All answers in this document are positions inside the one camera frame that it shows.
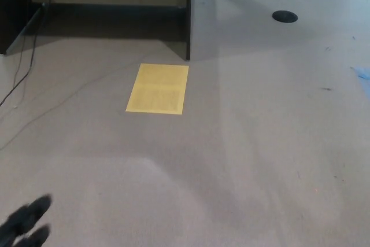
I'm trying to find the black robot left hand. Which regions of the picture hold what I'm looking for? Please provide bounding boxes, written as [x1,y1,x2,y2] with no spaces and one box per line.
[0,194,54,247]

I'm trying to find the yellow paper sheet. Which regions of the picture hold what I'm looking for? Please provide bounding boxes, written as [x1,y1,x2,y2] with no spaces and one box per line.
[125,63,190,115]

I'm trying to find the dark wooden desk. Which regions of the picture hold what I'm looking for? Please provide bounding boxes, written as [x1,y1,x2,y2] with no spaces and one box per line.
[0,0,193,61]

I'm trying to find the black round floor cover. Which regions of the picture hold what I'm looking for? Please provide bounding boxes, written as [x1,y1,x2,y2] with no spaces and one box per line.
[271,10,298,23]

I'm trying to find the thin grey floor cable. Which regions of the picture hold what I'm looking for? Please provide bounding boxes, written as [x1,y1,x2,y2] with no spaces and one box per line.
[0,64,140,151]

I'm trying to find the black power cable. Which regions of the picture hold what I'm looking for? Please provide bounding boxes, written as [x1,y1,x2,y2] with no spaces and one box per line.
[0,0,56,106]

